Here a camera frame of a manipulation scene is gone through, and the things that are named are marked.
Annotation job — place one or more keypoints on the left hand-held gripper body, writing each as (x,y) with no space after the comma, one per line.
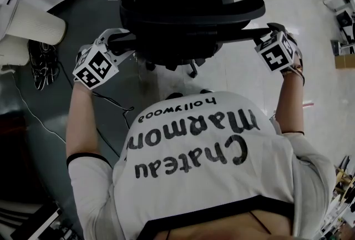
(94,67)

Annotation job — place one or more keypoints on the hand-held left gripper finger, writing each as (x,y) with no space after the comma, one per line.
(111,31)
(123,57)

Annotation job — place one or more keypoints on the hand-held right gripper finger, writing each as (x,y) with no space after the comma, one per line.
(277,27)

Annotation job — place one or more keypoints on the person's right hand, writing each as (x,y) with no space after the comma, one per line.
(299,60)

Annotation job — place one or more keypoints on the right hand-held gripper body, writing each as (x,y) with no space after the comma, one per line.
(277,53)

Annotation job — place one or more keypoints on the person's black trousers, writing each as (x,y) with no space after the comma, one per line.
(174,95)

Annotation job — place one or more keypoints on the black mesh office chair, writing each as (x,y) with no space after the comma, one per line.
(180,25)

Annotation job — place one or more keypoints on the white ribbed appliance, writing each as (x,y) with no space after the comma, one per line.
(36,25)

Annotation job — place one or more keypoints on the person's neck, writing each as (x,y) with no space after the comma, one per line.
(222,226)

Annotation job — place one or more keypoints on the brown cardboard box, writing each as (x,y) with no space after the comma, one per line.
(345,61)

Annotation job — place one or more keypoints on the person's right forearm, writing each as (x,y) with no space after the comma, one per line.
(289,106)

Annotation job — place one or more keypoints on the person's left forearm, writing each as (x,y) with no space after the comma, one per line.
(80,122)

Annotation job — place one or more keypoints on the person's white printed t-shirt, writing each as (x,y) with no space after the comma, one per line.
(208,183)

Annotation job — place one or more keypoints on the pink stick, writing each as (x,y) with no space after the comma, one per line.
(309,104)

